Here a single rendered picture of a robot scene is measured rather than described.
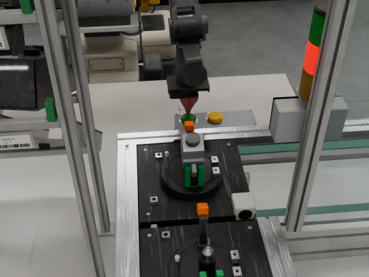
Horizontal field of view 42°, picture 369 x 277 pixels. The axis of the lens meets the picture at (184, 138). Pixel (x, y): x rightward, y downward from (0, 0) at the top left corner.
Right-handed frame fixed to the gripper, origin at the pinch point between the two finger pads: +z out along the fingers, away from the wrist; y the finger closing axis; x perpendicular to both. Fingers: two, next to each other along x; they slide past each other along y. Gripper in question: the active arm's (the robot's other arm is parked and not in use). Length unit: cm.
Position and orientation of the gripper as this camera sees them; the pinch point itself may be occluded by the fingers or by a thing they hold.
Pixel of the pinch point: (187, 111)
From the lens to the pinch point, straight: 122.9
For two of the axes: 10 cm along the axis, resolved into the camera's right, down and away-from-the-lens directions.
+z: 0.0, 7.6, 6.5
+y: 9.9, -0.7, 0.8
